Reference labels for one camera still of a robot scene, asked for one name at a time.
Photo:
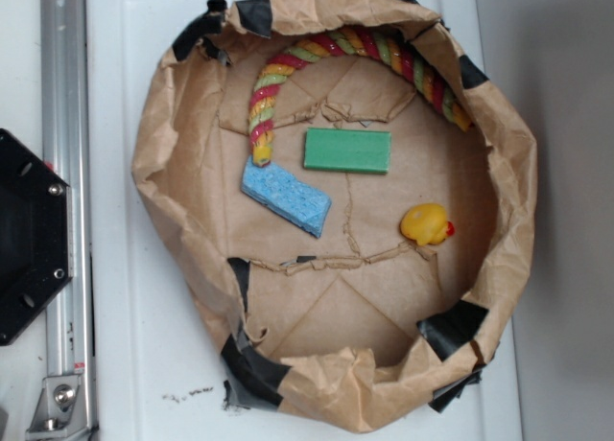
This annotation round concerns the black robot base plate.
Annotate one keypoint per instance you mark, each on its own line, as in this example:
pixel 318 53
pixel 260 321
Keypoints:
pixel 35 246

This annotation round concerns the yellow rubber duck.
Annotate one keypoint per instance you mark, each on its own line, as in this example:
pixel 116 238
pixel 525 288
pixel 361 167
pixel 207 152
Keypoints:
pixel 427 223

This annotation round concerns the metal corner bracket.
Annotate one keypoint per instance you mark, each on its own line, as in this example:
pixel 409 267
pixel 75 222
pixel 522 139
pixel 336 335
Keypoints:
pixel 57 402

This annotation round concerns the green rectangular block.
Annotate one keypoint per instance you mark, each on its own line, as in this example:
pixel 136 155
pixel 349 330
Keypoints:
pixel 347 150

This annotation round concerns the multicolour twisted rope toy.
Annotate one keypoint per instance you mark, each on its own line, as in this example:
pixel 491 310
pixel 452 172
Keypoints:
pixel 401 57

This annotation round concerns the blue sponge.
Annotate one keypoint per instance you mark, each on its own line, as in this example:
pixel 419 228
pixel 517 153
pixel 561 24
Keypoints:
pixel 295 201

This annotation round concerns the brown paper bag bin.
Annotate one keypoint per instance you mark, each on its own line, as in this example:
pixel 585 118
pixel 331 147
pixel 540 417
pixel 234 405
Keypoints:
pixel 361 326

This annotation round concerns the aluminium extrusion rail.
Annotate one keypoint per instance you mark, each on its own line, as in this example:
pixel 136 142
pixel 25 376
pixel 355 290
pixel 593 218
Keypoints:
pixel 71 367

